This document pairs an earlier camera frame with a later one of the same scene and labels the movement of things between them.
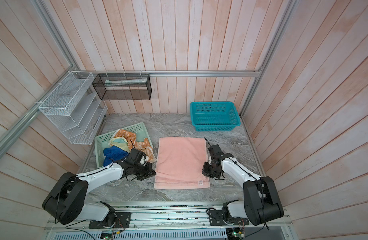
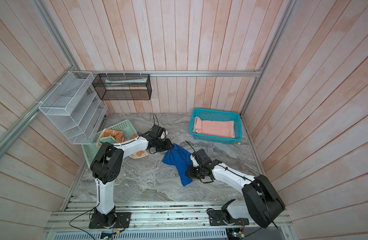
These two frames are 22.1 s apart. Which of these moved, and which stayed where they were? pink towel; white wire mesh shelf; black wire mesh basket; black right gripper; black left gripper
Moved: pink towel; black left gripper; black right gripper
Stayed: black wire mesh basket; white wire mesh shelf
